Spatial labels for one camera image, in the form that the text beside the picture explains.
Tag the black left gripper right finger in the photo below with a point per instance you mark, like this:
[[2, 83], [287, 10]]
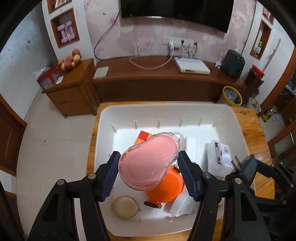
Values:
[[242, 218]]

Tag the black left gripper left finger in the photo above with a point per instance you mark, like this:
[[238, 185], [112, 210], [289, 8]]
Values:
[[56, 218]]

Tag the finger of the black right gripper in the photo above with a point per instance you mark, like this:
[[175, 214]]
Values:
[[251, 166]]

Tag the clear plastic labelled box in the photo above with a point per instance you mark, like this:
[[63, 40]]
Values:
[[219, 159]]

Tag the round beige compact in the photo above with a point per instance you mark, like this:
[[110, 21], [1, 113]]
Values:
[[125, 207]]

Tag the pink egg-shaped sponge case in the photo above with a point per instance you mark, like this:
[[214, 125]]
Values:
[[144, 166]]

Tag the orange blue round tape measure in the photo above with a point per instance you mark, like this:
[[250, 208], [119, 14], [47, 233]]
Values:
[[171, 186]]

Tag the white wall charger plug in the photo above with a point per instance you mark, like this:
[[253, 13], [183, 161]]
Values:
[[237, 165]]

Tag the white curved plastic case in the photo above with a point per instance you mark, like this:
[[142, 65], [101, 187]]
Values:
[[184, 204]]

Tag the white rectangular plastic case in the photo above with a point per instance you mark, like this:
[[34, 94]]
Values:
[[190, 148]]

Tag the colourful rubik's cube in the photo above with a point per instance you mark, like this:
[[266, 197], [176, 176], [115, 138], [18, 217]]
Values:
[[142, 137]]

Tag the yellow waste bin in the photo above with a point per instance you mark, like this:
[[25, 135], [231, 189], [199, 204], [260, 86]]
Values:
[[230, 96]]

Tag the red-lidded dark container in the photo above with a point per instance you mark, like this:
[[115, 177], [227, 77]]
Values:
[[253, 81]]

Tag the wooden door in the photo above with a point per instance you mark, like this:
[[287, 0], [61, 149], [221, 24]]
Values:
[[12, 129]]

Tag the black speaker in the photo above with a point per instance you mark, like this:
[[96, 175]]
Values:
[[233, 64]]

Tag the wooden tv cabinet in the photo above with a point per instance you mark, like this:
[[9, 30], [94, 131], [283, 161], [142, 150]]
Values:
[[80, 94]]

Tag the white paper pad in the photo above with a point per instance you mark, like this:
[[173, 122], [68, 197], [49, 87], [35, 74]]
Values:
[[100, 72]]

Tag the red tissue box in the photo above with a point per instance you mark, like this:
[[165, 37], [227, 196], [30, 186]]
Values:
[[49, 77]]

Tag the bowl of peaches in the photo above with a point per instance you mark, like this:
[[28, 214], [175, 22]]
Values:
[[71, 61]]

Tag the white power strip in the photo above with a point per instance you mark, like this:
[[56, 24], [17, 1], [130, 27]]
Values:
[[177, 42]]

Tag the pink dumbbells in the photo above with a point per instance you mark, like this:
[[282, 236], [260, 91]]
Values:
[[67, 32]]

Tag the black television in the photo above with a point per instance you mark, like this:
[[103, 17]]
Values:
[[213, 13]]

